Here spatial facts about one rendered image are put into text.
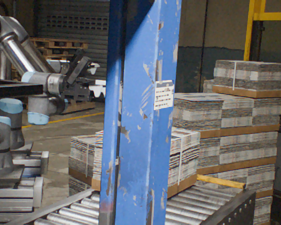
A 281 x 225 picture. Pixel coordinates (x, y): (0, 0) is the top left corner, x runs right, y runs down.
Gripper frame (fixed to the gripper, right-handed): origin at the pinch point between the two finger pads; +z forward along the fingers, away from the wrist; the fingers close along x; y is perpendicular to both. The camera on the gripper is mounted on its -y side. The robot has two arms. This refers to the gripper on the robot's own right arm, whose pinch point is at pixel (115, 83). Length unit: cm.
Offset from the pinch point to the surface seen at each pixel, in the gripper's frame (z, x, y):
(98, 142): -9.5, -13.8, 22.3
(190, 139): 21.8, -35.0, 18.2
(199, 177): 24, -54, 35
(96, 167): -10.5, -16.3, 32.4
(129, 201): 39, 95, 21
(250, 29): 19, -235, -61
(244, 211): 45, -38, 44
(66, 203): -13.8, 0.4, 44.2
